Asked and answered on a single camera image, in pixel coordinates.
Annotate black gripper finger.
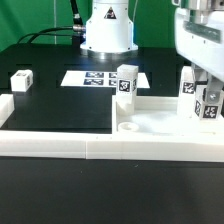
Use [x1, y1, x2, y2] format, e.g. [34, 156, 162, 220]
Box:
[192, 64, 207, 85]
[205, 75, 224, 105]

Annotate white U-shaped obstacle wall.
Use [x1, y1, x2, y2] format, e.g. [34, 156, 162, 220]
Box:
[0, 93, 224, 163]

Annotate white square tabletop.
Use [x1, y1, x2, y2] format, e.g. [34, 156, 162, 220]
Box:
[112, 96, 224, 135]

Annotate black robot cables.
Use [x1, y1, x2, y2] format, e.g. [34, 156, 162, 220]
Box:
[17, 0, 88, 44]

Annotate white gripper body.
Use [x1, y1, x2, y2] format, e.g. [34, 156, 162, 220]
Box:
[174, 8, 224, 82]

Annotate white sheet with AprilTags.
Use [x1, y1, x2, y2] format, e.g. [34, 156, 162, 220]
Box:
[61, 70, 150, 89]

